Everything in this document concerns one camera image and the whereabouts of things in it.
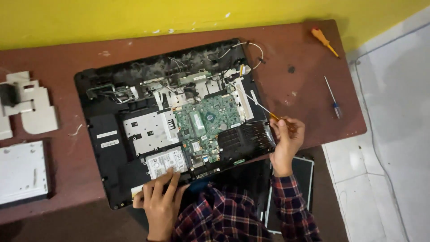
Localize person's right hand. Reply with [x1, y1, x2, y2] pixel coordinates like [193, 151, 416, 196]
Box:
[269, 116, 305, 177]

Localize person's left hand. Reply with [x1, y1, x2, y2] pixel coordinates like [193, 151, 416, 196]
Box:
[133, 168, 191, 238]

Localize long orange-handled screwdriver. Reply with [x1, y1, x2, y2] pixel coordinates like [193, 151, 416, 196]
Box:
[230, 82, 297, 132]

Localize black laptop base chassis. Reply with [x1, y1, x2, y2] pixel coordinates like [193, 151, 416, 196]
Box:
[74, 38, 277, 210]

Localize laptop display panel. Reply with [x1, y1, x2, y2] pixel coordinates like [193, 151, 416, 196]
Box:
[263, 156, 315, 235]

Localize silver hard drive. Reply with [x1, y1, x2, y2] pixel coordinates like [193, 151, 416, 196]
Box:
[145, 146, 189, 180]

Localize person's plaid shirt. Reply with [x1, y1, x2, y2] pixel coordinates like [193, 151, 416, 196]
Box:
[171, 181, 273, 242]

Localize silver metal shield plate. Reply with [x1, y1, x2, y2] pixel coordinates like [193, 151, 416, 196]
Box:
[122, 110, 180, 157]

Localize green laptop motherboard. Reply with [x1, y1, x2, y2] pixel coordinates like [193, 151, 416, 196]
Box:
[173, 93, 243, 163]

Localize short orange screwdriver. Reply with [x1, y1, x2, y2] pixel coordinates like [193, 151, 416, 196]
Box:
[310, 27, 340, 58]

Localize silver optical drive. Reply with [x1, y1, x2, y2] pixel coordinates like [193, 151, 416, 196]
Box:
[0, 139, 51, 206]

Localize grey metal cover plate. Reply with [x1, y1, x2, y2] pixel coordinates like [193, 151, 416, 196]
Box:
[0, 71, 60, 141]

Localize thin blue-handled screwdriver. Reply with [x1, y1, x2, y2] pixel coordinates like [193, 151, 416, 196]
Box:
[324, 76, 342, 119]

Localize white antenna cable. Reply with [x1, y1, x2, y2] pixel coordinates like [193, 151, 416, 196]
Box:
[215, 42, 264, 70]

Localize silver hinge bracket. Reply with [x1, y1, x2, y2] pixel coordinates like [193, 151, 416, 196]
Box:
[86, 83, 139, 103]

